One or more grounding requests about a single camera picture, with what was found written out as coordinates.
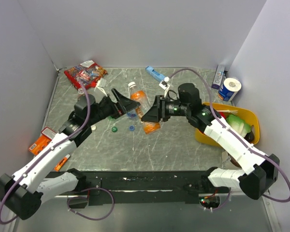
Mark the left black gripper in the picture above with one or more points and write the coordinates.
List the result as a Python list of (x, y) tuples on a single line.
[(123, 105)]

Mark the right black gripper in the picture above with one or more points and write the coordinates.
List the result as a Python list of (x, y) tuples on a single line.
[(157, 112)]

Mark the orange tea bottle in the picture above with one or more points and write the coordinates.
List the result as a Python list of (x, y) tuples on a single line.
[(139, 95), (80, 92)]

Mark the clear blue water bottle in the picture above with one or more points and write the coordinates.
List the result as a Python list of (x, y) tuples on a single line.
[(132, 115)]

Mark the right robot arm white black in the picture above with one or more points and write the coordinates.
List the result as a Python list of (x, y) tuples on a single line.
[(258, 171)]

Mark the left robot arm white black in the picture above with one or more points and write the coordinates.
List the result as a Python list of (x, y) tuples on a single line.
[(26, 190)]

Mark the red candy bag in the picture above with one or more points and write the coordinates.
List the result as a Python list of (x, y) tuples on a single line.
[(88, 72)]

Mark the yellow plastic basket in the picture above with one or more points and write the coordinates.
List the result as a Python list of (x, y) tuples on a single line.
[(248, 116)]

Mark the red pepper toy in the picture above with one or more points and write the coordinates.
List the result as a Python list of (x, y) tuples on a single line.
[(223, 115)]

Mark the toilet paper roll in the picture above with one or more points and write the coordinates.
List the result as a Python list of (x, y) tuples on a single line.
[(228, 89)]

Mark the orange red battery pack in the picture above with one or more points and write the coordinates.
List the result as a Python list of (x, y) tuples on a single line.
[(47, 135)]

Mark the green cabbage toy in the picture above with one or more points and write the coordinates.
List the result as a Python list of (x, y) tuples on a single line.
[(238, 124)]

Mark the orange utility knife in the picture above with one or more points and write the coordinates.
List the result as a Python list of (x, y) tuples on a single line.
[(61, 163)]

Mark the dark eggplant toy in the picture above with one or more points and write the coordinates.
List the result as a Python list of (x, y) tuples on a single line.
[(249, 137)]

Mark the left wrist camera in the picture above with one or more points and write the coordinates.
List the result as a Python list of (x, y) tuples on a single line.
[(99, 89)]

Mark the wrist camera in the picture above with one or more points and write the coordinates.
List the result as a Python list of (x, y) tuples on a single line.
[(164, 84), (99, 89)]

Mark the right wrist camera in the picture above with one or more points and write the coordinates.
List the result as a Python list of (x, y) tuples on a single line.
[(164, 84)]

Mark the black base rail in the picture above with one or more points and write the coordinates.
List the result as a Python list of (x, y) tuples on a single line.
[(145, 187)]

